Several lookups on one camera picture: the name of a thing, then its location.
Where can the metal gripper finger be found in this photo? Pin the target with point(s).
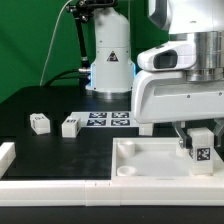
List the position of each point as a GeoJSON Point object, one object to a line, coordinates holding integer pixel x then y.
{"type": "Point", "coordinates": [184, 138]}
{"type": "Point", "coordinates": [219, 128]}

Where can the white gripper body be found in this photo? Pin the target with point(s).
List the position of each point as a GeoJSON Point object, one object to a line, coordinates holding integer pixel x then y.
{"type": "Point", "coordinates": [162, 97]}

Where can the white square tabletop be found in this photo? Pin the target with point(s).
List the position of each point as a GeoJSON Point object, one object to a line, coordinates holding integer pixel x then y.
{"type": "Point", "coordinates": [151, 158]}

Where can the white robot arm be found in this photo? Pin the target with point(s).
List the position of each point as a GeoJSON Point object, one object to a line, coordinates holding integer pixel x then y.
{"type": "Point", "coordinates": [198, 21]}

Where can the white U-shaped fence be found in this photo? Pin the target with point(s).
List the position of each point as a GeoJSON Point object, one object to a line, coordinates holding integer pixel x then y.
{"type": "Point", "coordinates": [203, 190]}

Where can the white sheet with tags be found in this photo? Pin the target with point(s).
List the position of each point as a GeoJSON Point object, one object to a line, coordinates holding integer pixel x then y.
{"type": "Point", "coordinates": [106, 119]}

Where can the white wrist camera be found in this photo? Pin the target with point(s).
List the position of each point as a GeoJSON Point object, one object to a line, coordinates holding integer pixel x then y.
{"type": "Point", "coordinates": [172, 55]}

